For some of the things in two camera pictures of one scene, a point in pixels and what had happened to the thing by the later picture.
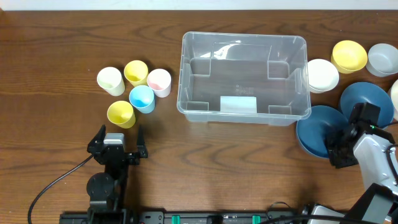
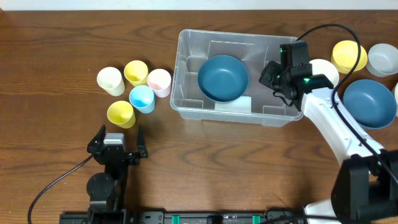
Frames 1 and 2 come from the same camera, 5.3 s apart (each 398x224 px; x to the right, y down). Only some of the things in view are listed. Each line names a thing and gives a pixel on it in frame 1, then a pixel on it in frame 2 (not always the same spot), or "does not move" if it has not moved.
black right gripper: (339, 152) -> (269, 74)
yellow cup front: (122, 114) does not move
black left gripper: (116, 152) does not move
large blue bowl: (312, 131) -> (222, 79)
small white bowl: (320, 76) does not move
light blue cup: (142, 98) does not move
